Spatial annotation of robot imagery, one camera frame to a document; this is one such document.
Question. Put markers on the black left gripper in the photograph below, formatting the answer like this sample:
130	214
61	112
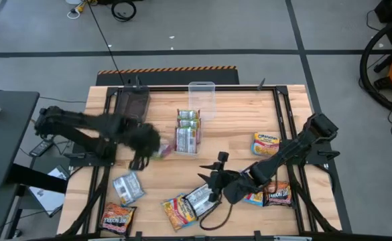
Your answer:
142	139

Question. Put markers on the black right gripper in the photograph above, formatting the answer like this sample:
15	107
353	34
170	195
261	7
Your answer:
232	187

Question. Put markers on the black Fire Noodle pack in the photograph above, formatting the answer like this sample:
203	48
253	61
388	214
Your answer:
199	199
277	193
117	218

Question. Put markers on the blue Maruchan ramen pack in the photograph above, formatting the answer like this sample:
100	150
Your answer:
254	199
265	144
128	188

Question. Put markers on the yellow snack packet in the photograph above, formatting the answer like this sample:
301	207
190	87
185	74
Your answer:
179	212

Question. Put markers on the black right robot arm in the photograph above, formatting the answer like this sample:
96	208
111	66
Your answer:
293	149

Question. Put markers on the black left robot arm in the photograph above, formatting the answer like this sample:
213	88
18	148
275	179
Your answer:
81	122

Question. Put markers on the clear plastic bin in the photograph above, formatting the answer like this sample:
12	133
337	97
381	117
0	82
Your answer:
201	100
200	134

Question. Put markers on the dark grey plastic bin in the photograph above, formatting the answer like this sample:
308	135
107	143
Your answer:
132	103

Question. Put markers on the black hazard-striped floor mat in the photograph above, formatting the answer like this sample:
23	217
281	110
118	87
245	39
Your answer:
169	77

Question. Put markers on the black power adapter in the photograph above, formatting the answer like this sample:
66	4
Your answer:
41	147

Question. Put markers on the white paper booklet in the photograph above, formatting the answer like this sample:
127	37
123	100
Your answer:
48	197

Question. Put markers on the black desk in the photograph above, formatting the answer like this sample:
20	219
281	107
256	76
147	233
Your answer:
4	144

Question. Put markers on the black metal table frame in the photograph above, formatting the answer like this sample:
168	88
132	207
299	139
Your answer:
169	88

